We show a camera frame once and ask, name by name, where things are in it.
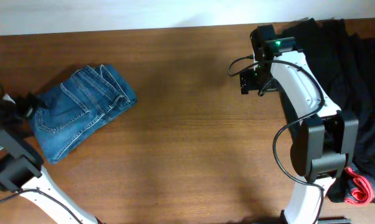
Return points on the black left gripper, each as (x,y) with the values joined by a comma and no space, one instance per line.
(27,107)

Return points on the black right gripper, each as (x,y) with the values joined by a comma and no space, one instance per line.
(245,83)

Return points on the blue denim jeans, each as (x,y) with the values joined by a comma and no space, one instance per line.
(91,98)

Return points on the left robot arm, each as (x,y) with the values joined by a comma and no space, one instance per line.
(22,170)

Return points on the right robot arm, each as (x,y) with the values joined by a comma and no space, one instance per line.
(324,144)

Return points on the black folded garment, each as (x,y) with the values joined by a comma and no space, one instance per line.
(344,65)

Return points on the red and grey cloth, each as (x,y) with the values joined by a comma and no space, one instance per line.
(361,187)

